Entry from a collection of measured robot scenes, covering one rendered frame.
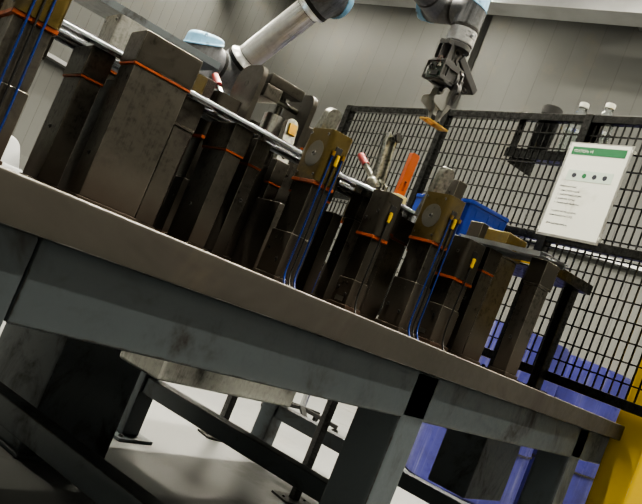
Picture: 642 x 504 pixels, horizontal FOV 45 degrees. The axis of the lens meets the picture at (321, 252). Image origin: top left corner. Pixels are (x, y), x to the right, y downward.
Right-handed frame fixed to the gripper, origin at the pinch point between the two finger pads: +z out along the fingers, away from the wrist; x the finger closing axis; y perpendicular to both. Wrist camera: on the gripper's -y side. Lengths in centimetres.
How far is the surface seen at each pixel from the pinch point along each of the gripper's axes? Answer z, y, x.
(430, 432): 104, -207, -146
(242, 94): 15, 45, -21
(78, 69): 32, 91, 3
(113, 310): 63, 103, 87
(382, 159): 13.4, 0.8, -13.9
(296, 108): 11.3, 28.3, -21.4
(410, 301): 49, 8, 25
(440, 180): 18.5, 6.8, 17.9
